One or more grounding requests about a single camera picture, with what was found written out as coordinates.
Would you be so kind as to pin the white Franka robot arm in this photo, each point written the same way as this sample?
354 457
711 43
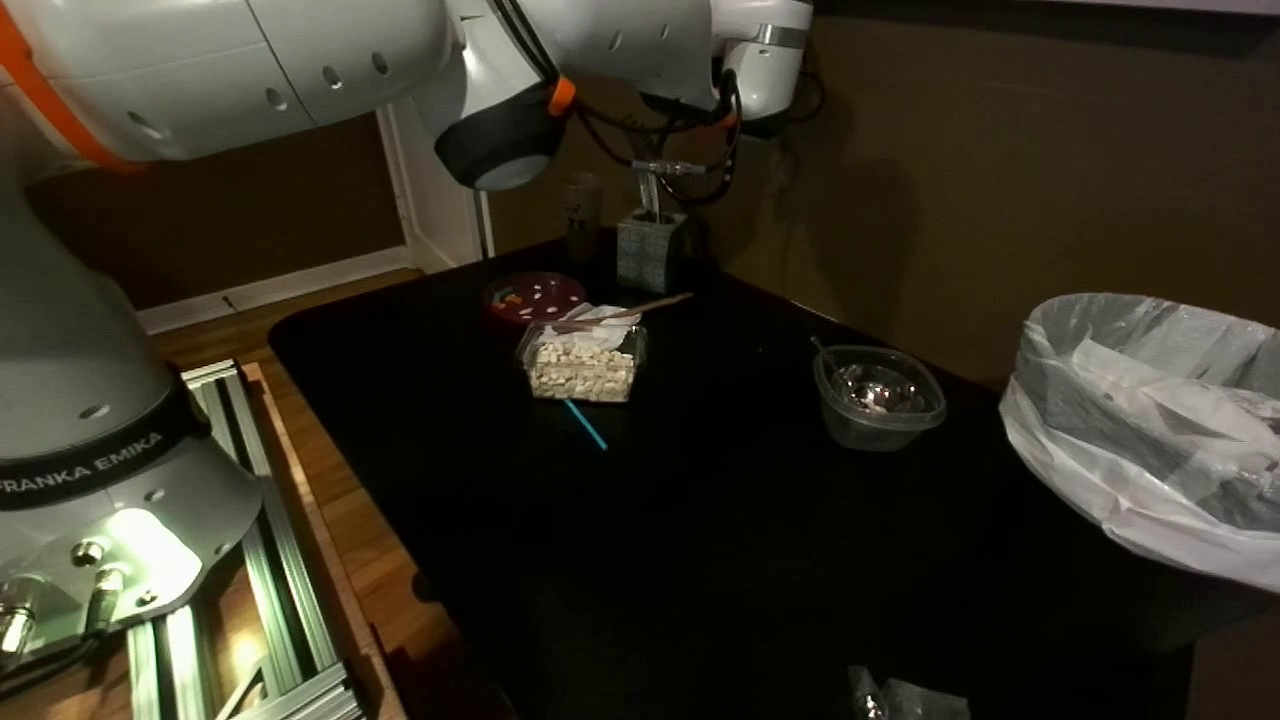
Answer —
149 81

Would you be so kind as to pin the white door with handle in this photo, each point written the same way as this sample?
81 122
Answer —
436 218

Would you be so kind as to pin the white plastic spoon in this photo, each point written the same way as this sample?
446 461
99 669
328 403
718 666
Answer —
618 315

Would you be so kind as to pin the white bag lined trash bin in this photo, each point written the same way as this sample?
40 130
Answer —
1156 420

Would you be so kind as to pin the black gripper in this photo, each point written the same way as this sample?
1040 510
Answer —
761 46

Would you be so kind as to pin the grey square utensil holder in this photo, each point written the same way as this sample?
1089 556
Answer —
648 249

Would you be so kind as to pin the clear round plastic container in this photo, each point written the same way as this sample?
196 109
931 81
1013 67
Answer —
872 398

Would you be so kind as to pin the red dotted round plate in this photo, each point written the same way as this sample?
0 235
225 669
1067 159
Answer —
529 297

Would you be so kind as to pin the crumpled foil object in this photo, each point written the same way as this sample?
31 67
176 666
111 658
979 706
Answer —
900 701

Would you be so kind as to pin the aluminium extrusion robot frame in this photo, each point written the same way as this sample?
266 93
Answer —
254 584

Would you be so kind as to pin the teal drinking straw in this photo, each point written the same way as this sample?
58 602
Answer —
591 431

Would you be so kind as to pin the clear box of popcorn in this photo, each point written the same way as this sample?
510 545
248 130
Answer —
592 365

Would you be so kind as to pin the black table cloth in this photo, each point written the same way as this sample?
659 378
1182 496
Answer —
725 556

